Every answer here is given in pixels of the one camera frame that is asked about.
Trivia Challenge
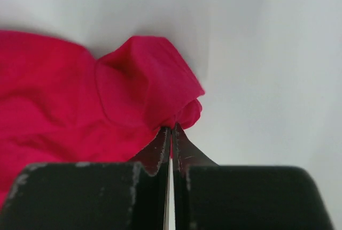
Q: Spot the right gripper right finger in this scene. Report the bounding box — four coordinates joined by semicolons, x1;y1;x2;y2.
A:
172;125;333;229

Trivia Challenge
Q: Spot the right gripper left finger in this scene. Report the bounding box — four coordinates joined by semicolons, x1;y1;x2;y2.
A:
1;127;171;229

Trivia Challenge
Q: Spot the red t shirt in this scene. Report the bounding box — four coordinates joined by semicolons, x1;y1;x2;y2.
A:
1;30;205;201

